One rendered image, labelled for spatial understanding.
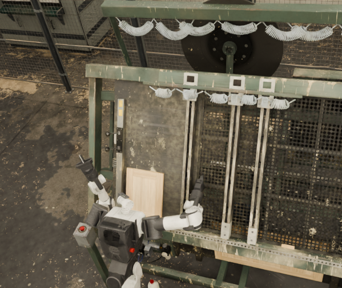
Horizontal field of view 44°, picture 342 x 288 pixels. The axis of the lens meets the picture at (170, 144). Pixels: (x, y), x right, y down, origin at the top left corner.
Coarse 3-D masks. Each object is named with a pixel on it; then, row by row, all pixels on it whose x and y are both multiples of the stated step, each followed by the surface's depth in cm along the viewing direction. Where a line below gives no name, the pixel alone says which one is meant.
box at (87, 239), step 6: (78, 228) 337; (90, 228) 336; (78, 234) 332; (84, 234) 331; (90, 234) 337; (78, 240) 338; (84, 240) 335; (90, 240) 338; (84, 246) 343; (90, 246) 339
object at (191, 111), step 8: (184, 80) 294; (184, 88) 281; (184, 96) 284; (192, 104) 299; (192, 112) 300; (192, 120) 302; (192, 128) 303; (192, 136) 305; (184, 144) 307; (192, 144) 307; (184, 152) 309; (192, 152) 310; (184, 160) 310; (192, 160) 312; (184, 168) 311; (192, 168) 315; (184, 176) 312; (184, 184) 315; (184, 192) 317; (184, 200) 317
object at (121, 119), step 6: (120, 108) 323; (120, 120) 325; (120, 126) 326; (120, 156) 332; (120, 162) 333; (120, 168) 334; (120, 174) 335; (120, 180) 336; (120, 186) 337; (120, 192) 338
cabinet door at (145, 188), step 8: (128, 168) 334; (128, 176) 335; (136, 176) 333; (144, 176) 330; (152, 176) 328; (160, 176) 325; (128, 184) 337; (136, 184) 334; (144, 184) 332; (152, 184) 329; (160, 184) 327; (128, 192) 338; (136, 192) 336; (144, 192) 333; (152, 192) 331; (160, 192) 328; (136, 200) 337; (144, 200) 335; (152, 200) 332; (160, 200) 330; (136, 208) 339; (144, 208) 336; (152, 208) 334; (160, 208) 331; (160, 216) 332
